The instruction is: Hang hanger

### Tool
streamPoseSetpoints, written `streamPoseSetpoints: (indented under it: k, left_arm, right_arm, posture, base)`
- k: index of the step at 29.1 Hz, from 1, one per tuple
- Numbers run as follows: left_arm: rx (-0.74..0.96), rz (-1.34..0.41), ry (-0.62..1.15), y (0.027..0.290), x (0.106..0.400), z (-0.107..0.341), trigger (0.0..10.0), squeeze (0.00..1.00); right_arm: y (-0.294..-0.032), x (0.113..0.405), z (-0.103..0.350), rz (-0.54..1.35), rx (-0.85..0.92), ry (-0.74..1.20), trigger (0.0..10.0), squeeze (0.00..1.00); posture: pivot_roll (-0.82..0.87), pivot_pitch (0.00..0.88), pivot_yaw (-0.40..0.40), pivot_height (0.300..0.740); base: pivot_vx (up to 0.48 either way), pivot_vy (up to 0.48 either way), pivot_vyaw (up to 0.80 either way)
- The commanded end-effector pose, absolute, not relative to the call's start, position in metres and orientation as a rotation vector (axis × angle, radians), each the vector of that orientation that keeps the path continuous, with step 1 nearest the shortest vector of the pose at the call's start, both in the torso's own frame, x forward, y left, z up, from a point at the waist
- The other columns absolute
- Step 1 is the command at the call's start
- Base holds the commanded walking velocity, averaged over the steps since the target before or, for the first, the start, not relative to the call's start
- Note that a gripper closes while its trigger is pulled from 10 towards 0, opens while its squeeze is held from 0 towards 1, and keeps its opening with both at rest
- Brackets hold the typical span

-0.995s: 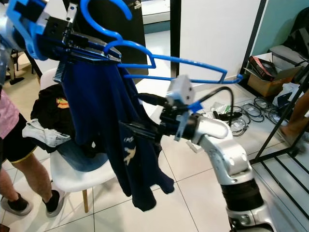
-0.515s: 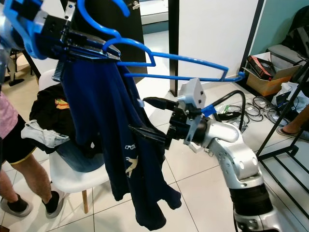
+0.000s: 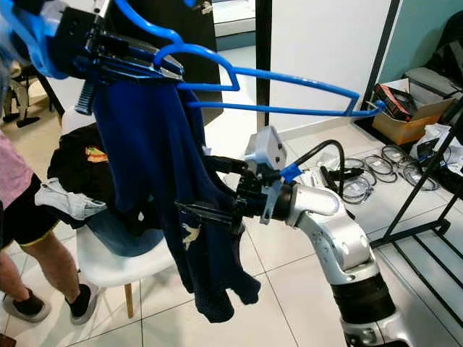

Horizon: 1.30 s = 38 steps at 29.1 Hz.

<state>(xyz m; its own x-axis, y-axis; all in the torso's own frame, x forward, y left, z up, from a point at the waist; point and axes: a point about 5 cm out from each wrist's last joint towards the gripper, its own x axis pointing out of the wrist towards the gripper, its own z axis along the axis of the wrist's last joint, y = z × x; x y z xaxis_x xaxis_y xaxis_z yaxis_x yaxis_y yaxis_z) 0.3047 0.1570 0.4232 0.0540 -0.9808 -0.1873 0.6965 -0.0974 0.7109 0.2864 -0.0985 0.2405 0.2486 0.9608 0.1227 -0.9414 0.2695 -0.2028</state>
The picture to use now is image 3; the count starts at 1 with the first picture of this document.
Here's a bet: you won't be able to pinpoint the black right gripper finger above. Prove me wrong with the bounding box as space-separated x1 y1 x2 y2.
174 200 245 236
201 153 252 176

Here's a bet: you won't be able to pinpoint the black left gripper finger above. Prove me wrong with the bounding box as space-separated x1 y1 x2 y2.
107 36 187 76
96 62 185 87

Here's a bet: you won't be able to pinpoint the navy blue printed shirt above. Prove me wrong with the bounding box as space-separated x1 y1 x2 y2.
90 76 261 324

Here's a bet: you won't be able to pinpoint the blue plastic hanger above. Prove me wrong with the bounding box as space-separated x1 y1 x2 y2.
116 0 386 118

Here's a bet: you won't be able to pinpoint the blue denim jeans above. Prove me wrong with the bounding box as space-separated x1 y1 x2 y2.
35 177 153 257

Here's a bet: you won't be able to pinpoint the white chair wooden legs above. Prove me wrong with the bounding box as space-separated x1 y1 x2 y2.
61 105 178 319

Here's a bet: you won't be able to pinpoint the black printed t-shirt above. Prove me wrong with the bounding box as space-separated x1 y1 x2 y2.
47 123 116 218

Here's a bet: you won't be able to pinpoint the brown cardboard box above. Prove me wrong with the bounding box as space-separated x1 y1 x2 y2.
373 94 456 145

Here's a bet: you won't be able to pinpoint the red black product box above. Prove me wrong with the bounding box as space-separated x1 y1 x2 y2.
373 83 417 120

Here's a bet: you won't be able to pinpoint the black metal clothes rack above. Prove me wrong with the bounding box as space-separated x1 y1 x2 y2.
369 87 463 347

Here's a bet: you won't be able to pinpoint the person in pink shirt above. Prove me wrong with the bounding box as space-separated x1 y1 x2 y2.
0 134 98 324

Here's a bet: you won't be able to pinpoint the white crumpled plastic bag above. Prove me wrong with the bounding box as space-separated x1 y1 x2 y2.
409 123 463 174

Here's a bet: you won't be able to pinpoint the grey padded seat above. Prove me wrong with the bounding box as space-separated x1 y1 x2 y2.
405 67 463 98

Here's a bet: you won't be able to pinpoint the black backpack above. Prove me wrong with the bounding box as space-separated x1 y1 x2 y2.
430 40 463 80

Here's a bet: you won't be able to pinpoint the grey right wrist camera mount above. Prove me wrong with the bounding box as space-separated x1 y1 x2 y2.
245 125 290 225

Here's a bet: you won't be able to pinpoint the grey coiled cable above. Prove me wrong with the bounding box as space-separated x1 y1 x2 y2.
383 145 417 171
362 155 399 181
340 177 373 205

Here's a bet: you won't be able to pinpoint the black door frame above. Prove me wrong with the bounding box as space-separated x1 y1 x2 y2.
255 0 272 131

